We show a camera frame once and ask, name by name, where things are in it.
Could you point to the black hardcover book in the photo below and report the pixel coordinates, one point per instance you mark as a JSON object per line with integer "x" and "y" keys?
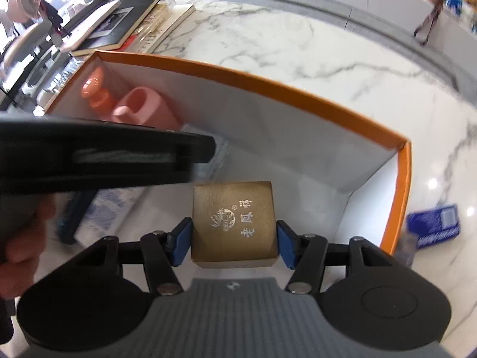
{"x": 138, "y": 11}

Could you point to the grey chair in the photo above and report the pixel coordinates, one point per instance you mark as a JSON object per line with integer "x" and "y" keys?
{"x": 33, "y": 41}

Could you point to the gold box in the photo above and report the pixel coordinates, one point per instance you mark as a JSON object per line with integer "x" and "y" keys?
{"x": 234, "y": 223}

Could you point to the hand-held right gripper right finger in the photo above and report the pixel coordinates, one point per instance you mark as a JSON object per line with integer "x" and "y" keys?
{"x": 287, "y": 242}

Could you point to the photo cover book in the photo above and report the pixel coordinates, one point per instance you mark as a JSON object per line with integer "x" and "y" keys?
{"x": 93, "y": 26}

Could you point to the orange cardboard box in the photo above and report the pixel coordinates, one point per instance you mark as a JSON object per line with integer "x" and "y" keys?
{"x": 298, "y": 145}

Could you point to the blue tin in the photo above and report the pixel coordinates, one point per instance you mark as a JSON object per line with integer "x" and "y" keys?
{"x": 434, "y": 223}

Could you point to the pink cup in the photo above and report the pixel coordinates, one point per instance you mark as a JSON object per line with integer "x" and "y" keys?
{"x": 149, "y": 112}

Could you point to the clear cube box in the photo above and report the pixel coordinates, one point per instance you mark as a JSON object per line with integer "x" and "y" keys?
{"x": 110, "y": 209}

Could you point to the person's left hand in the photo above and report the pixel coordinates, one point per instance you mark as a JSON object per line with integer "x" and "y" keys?
{"x": 22, "y": 246}

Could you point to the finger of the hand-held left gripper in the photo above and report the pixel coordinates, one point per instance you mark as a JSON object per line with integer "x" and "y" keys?
{"x": 72, "y": 216}
{"x": 201, "y": 149}

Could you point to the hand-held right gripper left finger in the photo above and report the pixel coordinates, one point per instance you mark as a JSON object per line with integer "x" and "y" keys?
{"x": 182, "y": 240}

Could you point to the pink cloth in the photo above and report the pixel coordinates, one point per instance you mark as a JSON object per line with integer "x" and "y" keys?
{"x": 22, "y": 0}

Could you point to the beige book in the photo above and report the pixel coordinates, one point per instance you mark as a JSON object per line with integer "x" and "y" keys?
{"x": 167, "y": 26}

